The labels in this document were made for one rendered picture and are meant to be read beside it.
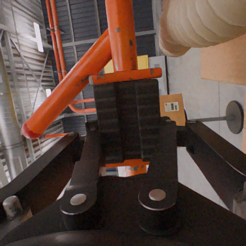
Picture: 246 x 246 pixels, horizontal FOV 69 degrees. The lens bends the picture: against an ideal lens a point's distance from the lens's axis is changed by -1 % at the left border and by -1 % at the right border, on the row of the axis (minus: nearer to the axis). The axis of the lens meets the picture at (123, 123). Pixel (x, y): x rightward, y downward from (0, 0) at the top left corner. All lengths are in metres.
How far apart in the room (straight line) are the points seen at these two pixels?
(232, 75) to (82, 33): 11.33
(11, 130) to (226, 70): 5.87
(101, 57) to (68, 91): 0.05
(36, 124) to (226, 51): 0.26
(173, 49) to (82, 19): 11.54
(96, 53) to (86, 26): 11.36
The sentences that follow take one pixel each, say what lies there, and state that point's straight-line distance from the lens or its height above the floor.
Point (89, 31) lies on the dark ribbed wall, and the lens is 11.45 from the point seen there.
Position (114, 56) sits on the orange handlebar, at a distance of 0.16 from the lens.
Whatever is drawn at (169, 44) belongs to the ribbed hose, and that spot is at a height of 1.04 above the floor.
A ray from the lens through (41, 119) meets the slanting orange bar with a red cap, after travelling 0.21.
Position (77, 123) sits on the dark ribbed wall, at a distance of 11.57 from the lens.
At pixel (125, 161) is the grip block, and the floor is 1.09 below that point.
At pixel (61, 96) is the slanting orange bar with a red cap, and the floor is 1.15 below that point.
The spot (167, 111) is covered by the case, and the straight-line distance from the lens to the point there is 2.11.
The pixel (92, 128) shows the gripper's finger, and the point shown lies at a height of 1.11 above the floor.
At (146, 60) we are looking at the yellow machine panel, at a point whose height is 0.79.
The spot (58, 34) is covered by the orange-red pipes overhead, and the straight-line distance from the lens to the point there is 8.68.
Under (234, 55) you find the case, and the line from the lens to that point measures 0.28.
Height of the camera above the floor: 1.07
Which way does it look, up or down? 7 degrees up
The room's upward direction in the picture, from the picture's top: 95 degrees counter-clockwise
